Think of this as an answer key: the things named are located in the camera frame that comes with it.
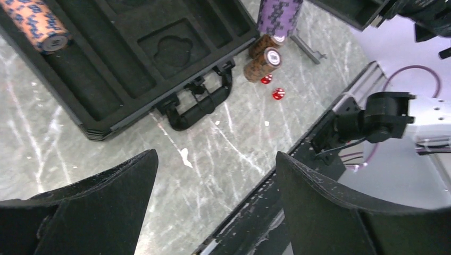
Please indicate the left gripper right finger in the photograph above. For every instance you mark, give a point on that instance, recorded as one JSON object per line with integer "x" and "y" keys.
{"x": 326, "y": 217}

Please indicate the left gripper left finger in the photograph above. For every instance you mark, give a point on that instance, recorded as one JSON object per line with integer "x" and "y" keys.
{"x": 101, "y": 214}

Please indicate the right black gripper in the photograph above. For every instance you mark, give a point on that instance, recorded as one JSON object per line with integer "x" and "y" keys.
{"x": 431, "y": 18}

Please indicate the purple poker chip stack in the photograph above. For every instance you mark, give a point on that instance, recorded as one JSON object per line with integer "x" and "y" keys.
{"x": 278, "y": 18}

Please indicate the orange poker chip stack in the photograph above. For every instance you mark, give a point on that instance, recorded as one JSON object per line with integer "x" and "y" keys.
{"x": 40, "y": 25}

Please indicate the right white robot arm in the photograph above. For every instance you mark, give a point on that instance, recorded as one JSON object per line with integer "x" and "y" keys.
{"x": 400, "y": 34}

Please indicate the brown poker chip stack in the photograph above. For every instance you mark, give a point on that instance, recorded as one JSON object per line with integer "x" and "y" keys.
{"x": 263, "y": 64}
{"x": 264, "y": 42}

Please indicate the red die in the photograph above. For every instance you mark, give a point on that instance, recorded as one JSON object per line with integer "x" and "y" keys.
{"x": 278, "y": 93}
{"x": 267, "y": 79}

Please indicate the black poker case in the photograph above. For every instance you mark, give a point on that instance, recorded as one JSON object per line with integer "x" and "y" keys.
{"x": 127, "y": 58}

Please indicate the black front rail base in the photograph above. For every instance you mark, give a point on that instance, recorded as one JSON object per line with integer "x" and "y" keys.
{"x": 256, "y": 226}

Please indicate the grey metal bracket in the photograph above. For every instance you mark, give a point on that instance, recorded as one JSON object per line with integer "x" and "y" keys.
{"x": 314, "y": 55}

